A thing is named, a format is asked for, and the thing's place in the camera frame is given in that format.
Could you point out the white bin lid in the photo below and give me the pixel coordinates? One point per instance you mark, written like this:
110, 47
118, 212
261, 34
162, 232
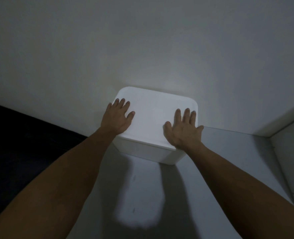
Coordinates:
152, 114

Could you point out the white plastic storage bin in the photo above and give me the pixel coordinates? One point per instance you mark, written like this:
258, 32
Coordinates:
144, 153

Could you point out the person's right forearm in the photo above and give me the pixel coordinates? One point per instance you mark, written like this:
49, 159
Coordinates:
246, 196

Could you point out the person's left hand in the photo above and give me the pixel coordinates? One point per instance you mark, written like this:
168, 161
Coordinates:
115, 120

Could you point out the person's left forearm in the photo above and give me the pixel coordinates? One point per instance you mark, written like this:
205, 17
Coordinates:
49, 186

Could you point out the person's right hand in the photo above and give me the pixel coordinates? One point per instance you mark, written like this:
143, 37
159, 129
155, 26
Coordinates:
184, 133

